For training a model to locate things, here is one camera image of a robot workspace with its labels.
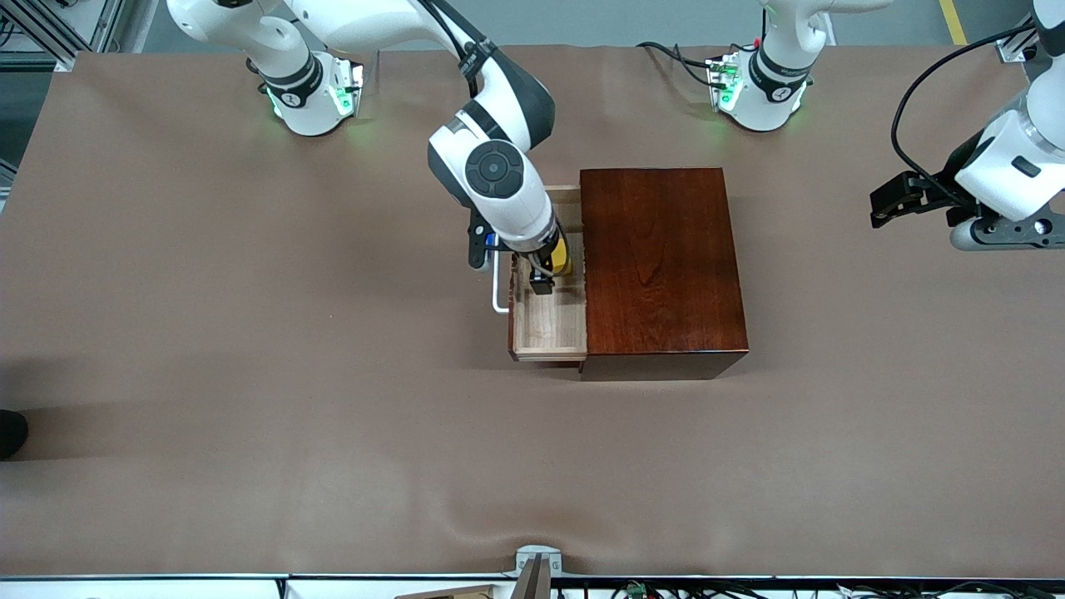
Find wooden drawer with white handle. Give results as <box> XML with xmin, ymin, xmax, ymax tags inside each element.
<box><xmin>491</xmin><ymin>185</ymin><xmax>589</xmax><ymax>364</ymax></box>

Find dark brown wooden cabinet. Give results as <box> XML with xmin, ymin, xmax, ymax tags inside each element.
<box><xmin>578</xmin><ymin>167</ymin><xmax>750</xmax><ymax>382</ymax></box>

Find aluminium extrusion beam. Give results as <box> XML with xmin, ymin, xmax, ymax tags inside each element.
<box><xmin>0</xmin><ymin>0</ymin><xmax>77</xmax><ymax>72</ymax></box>
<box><xmin>997</xmin><ymin>21</ymin><xmax>1041</xmax><ymax>64</ymax></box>

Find brown table cloth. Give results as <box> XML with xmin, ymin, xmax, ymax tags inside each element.
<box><xmin>0</xmin><ymin>46</ymin><xmax>1065</xmax><ymax>579</ymax></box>

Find brown cardboard piece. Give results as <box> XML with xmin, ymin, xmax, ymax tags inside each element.
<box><xmin>394</xmin><ymin>584</ymin><xmax>500</xmax><ymax>599</ymax></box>

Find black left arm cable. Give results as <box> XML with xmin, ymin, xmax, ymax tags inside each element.
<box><xmin>890</xmin><ymin>23</ymin><xmax>1041</xmax><ymax>209</ymax></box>

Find black base cable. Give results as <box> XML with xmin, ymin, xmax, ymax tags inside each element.
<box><xmin>637</xmin><ymin>40</ymin><xmax>733</xmax><ymax>88</ymax></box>

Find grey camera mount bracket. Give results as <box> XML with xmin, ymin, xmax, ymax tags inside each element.
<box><xmin>514</xmin><ymin>545</ymin><xmax>563</xmax><ymax>599</ymax></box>

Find grey metal frame post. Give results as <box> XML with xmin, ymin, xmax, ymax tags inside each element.
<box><xmin>83</xmin><ymin>0</ymin><xmax>134</xmax><ymax>55</ymax></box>

